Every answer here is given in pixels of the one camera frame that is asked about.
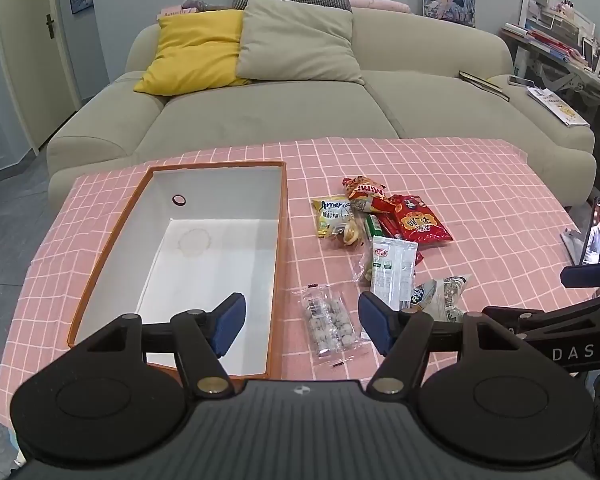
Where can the pink blanket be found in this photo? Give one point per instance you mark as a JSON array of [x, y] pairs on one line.
[[380, 3]]

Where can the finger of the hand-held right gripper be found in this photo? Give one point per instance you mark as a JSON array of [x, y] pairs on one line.
[[587, 274], [555, 317]]

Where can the beige pillow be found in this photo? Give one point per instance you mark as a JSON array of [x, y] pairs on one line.
[[300, 40]]

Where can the white desk organiser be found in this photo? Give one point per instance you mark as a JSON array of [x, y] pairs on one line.
[[555, 7]]

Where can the yellow snack packet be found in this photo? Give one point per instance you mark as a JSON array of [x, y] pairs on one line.
[[330, 215]]

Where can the beige sofa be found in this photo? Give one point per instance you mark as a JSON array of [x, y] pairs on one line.
[[280, 115]]

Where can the white and grey snack packet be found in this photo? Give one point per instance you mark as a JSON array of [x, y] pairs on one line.
[[445, 295]]

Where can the white smartphone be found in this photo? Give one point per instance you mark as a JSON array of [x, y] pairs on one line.
[[521, 81]]

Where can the grey plush toy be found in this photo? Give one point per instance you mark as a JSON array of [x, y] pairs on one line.
[[200, 2]]

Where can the pink checked tablecloth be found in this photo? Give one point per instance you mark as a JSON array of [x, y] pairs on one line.
[[480, 185]]

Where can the dark book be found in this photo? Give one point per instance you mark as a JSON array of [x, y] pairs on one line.
[[482, 82]]

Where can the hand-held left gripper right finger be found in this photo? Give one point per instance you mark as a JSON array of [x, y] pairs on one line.
[[376, 321]]

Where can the green stick snack packet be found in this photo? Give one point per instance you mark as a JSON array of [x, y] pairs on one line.
[[377, 225]]

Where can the clear packet of round candies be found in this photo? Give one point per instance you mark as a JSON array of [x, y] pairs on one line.
[[327, 325]]

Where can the orange cardboard box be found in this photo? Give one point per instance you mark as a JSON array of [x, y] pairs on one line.
[[220, 240]]

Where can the red snack packet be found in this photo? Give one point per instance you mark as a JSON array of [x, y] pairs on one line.
[[420, 220]]

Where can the white desk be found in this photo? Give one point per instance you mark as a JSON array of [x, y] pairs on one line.
[[555, 67]]

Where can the white phone stand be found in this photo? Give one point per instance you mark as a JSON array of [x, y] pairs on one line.
[[572, 242]]

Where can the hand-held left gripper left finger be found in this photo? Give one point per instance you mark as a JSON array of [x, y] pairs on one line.
[[230, 321]]

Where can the orange fries snack packet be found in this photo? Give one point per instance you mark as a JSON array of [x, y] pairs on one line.
[[365, 190]]

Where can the white and green snack packet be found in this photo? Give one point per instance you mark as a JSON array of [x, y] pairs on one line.
[[392, 270]]

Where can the yellow pillow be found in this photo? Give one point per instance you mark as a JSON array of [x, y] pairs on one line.
[[195, 50]]

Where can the white door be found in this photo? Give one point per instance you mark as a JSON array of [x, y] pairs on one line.
[[25, 50]]

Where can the pink box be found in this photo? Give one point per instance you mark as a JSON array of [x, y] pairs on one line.
[[177, 12]]

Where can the white magazine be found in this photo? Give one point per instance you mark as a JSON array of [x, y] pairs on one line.
[[555, 105]]

